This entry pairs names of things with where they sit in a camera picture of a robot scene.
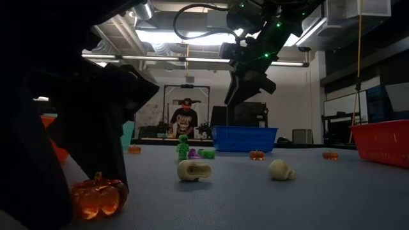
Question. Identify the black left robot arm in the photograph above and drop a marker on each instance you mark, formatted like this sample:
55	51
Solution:
38	38

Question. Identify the blue plastic basket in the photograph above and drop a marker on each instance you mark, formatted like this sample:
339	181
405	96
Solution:
243	139

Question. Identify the black gantry frame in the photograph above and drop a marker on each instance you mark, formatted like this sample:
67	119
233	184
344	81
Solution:
164	108

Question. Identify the blue wall panel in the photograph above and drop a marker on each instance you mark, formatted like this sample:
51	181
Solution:
375	105

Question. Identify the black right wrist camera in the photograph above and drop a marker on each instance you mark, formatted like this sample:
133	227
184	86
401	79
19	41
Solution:
230	51

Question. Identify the silver round air duct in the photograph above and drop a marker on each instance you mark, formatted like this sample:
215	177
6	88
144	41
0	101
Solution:
102	48

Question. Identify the green plastic skeleton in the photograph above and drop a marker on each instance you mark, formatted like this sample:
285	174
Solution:
182	148
207	154

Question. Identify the grey box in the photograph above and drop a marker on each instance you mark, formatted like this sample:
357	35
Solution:
302	136

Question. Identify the white patterned poster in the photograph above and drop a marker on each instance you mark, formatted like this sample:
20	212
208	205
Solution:
145	115

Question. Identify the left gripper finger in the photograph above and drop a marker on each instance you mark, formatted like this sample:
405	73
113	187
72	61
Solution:
102	143
32	179

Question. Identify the purple plastic witch hat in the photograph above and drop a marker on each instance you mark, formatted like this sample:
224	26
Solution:
192	155

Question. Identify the long linear ceiling light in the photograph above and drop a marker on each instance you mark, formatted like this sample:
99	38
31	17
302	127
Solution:
153	58

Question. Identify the person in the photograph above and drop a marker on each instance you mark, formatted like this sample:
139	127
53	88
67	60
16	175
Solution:
185	123

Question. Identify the white wall panel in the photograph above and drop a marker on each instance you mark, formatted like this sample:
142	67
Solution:
397	97

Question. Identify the red plastic basket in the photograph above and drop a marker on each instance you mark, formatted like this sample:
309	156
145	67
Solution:
383	143

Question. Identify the orange round plastic bowl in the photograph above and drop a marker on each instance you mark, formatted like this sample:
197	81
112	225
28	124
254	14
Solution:
60	153

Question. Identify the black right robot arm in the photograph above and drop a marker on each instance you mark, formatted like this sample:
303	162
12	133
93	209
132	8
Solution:
287	12

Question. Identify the teal plastic basket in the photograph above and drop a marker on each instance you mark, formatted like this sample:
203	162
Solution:
128	137

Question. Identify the black equipment rack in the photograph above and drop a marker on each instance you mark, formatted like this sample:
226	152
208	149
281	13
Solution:
246	115

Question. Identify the whiteboard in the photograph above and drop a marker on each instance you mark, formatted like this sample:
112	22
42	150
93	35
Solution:
345	104

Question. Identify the orange translucent plastic pumpkin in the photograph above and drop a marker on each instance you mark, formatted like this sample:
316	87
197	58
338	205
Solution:
330	156
256	155
96	201
134	149

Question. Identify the cream plastic skull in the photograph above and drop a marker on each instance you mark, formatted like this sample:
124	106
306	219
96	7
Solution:
191	171
279	170

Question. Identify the black metal table frame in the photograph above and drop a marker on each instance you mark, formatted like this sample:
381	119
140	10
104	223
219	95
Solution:
319	146

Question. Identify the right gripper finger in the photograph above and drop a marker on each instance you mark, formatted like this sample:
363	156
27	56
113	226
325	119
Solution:
236	89
260	85

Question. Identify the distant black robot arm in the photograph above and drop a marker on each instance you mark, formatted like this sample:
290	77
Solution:
203	128
161	128

